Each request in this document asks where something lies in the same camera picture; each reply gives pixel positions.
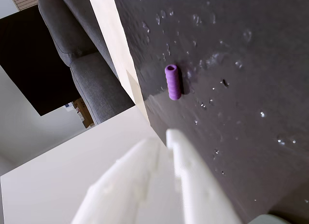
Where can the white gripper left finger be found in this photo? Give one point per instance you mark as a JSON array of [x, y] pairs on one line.
[[135, 185]]

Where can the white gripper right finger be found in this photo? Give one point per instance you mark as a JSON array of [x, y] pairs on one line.
[[198, 185]]

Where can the purple ribbed pen grip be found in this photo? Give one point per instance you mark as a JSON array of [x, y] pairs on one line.
[[173, 84]]

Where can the brown cardboard box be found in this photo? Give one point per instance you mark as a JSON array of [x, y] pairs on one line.
[[84, 113]]

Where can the small blue white box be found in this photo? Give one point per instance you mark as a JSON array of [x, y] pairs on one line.
[[69, 107]]

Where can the black table mat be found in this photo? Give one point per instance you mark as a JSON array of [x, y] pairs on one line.
[[241, 88]]

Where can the grey fabric sofa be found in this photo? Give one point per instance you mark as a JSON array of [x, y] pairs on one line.
[[91, 84]]

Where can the black rectangular panel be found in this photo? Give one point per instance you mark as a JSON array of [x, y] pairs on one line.
[[29, 64]]

